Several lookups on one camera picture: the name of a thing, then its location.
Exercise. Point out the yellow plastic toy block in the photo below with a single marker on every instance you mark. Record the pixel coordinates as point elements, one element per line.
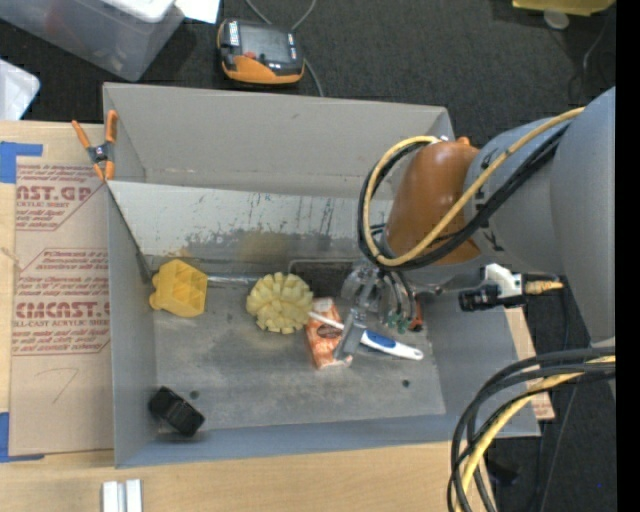
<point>180,290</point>

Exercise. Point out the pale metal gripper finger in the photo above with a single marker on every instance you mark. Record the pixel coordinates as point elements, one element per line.
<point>350,340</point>

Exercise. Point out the brown cardboard board, red print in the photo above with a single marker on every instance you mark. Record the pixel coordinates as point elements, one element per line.
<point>60,280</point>

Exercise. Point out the yellow spiky sponge ball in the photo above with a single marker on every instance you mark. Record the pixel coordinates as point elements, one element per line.
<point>280,302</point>

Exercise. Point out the white and blue toothbrush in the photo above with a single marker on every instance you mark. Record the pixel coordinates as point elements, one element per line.
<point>390,345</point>

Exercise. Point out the black rounded object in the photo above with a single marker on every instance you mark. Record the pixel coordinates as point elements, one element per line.
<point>176,411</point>

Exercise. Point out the black cylinder on white bracket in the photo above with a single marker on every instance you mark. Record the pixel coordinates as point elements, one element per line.
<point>487,296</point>

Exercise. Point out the orange packet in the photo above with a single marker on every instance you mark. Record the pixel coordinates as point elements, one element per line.
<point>322,345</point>

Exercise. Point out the grey metal bin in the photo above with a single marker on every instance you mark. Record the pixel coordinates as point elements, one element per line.
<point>280,380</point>

